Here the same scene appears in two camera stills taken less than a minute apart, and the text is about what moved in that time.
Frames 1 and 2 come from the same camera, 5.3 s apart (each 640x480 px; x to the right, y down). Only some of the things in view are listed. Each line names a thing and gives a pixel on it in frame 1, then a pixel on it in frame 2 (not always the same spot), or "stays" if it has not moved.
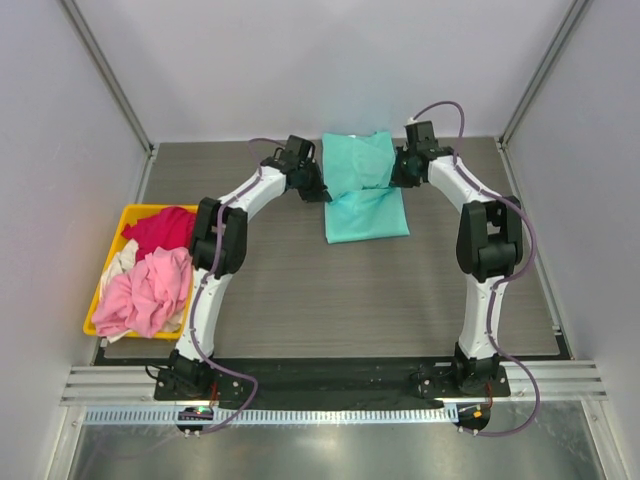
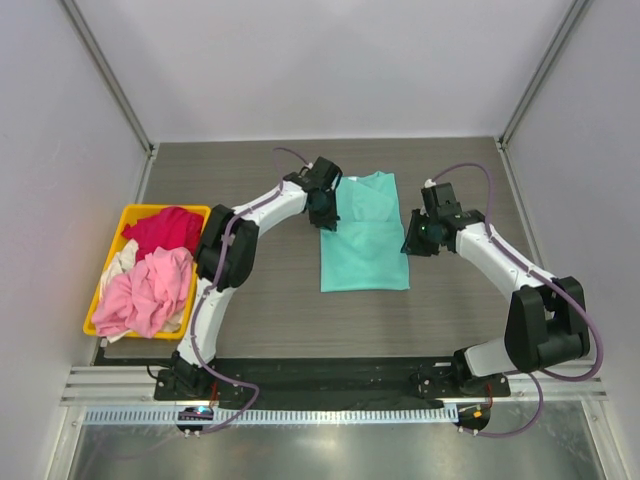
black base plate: [334, 379] stays
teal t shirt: [364, 205] -> [365, 252]
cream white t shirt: [122, 262] stays
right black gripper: [398, 180] -> [412, 245]
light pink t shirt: [149, 294] stays
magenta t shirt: [169, 228] stays
